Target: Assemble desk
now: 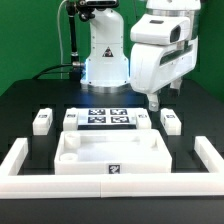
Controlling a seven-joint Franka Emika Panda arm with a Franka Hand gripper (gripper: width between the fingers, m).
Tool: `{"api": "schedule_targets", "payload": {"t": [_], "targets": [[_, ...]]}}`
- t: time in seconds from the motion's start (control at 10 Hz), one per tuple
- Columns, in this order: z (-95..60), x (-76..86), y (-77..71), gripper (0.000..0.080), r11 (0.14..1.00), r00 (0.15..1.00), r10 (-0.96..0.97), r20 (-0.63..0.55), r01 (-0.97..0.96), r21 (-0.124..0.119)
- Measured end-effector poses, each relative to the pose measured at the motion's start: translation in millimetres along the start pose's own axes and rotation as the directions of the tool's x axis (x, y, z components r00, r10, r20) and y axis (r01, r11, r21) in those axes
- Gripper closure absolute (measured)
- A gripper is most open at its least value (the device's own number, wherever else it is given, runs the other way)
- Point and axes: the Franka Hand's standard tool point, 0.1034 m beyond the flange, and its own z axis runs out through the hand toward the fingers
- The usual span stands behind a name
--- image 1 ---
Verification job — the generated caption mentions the tag marker plate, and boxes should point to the tag marker plate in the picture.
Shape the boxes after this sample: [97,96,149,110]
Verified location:
[78,108,137,130]

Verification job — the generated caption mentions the white U-shaped fence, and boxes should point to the white U-shaped fence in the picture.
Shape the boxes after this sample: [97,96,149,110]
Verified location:
[0,136,224,199]

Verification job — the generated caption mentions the black cables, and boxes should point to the black cables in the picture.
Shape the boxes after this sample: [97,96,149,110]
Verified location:
[31,63,75,80]

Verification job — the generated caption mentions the white desk top tray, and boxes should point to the white desk top tray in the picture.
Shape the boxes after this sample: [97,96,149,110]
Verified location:
[54,129,172,175]

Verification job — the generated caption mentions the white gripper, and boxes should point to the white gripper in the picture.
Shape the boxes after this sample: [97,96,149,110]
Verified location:
[130,14,198,112]

